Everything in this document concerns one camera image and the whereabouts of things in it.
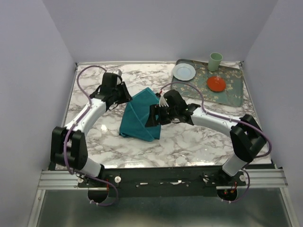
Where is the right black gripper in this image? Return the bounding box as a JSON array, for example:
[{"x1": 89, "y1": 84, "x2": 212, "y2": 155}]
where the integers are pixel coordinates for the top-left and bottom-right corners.
[{"x1": 144, "y1": 104, "x2": 178, "y2": 127}]

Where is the teal cloth napkin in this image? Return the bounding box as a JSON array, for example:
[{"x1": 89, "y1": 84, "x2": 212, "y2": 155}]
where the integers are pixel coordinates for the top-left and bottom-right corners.
[{"x1": 119, "y1": 87, "x2": 161, "y2": 142}]

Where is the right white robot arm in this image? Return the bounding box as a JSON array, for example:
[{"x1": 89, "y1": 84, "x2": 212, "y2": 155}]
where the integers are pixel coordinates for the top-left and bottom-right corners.
[{"x1": 145, "y1": 90, "x2": 267, "y2": 185}]

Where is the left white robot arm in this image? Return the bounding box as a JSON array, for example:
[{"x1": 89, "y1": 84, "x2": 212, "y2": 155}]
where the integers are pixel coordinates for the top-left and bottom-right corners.
[{"x1": 50, "y1": 70, "x2": 132, "y2": 187}]

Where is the light blue small plate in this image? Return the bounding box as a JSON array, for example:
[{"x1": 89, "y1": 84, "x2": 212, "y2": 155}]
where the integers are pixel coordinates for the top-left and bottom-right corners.
[{"x1": 172, "y1": 63, "x2": 196, "y2": 81}]

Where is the red small bowl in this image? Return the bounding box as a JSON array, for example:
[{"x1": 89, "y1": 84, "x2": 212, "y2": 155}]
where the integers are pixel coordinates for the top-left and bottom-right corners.
[{"x1": 207, "y1": 76, "x2": 226, "y2": 92}]

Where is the floral green serving tray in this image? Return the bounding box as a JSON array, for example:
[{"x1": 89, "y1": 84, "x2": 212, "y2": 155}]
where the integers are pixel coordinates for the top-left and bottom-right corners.
[{"x1": 169, "y1": 58, "x2": 244, "y2": 107}]

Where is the light green cup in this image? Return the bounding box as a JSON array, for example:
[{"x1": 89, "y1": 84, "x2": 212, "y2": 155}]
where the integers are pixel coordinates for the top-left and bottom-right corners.
[{"x1": 208, "y1": 52, "x2": 223, "y2": 72}]

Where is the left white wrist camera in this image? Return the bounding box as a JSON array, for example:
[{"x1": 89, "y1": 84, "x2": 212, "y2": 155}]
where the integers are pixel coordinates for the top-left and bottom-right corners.
[{"x1": 113, "y1": 69, "x2": 122, "y2": 76}]

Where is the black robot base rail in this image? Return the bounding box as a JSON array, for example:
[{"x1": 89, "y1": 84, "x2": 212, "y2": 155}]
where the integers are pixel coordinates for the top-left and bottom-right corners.
[{"x1": 78, "y1": 166, "x2": 246, "y2": 198}]

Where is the aluminium frame rail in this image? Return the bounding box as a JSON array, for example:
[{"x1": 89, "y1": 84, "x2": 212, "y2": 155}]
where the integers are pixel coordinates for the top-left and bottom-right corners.
[{"x1": 38, "y1": 171, "x2": 78, "y2": 190}]

